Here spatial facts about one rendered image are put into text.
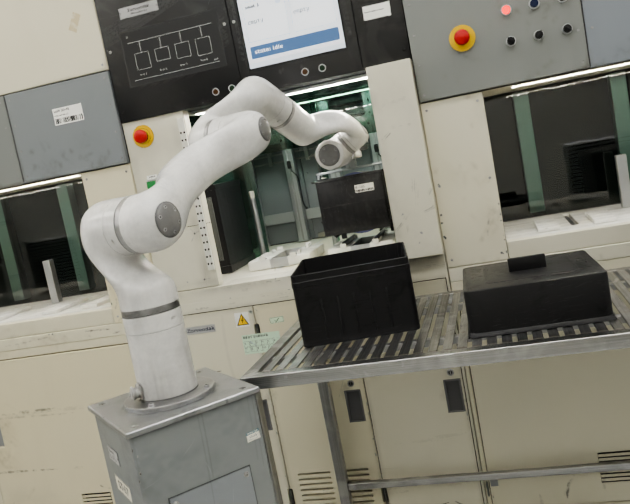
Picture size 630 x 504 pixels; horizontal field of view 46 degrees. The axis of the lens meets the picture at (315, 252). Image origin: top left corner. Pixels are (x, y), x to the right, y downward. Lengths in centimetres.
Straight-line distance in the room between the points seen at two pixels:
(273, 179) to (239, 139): 140
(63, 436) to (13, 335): 37
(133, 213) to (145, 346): 27
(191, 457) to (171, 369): 18
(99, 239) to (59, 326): 102
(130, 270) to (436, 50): 102
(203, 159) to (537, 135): 124
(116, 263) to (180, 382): 27
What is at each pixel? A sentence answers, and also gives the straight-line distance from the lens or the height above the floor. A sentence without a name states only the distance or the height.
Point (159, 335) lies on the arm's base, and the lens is 150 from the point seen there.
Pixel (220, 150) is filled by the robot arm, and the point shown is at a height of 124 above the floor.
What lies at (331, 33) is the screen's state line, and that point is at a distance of 210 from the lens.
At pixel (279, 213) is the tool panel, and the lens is 308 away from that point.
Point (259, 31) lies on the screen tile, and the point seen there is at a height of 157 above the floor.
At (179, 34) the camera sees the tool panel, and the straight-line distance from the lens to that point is 224.
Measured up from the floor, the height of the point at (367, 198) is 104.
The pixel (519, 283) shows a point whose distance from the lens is 155.
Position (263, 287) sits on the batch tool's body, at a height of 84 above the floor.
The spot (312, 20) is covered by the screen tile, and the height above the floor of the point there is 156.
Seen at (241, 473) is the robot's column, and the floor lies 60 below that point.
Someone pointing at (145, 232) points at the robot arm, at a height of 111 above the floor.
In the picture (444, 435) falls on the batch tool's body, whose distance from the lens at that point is 223.
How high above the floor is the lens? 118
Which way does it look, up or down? 7 degrees down
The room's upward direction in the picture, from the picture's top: 11 degrees counter-clockwise
